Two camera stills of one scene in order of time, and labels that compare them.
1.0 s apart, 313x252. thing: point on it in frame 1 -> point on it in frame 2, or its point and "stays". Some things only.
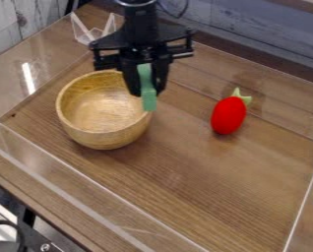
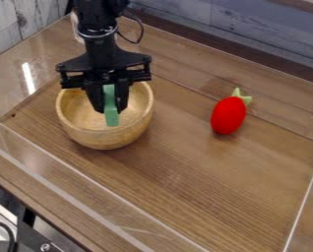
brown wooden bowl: (99, 113) stays
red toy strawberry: (229, 112) stays
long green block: (147, 89) -> (111, 107)
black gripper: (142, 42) -> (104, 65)
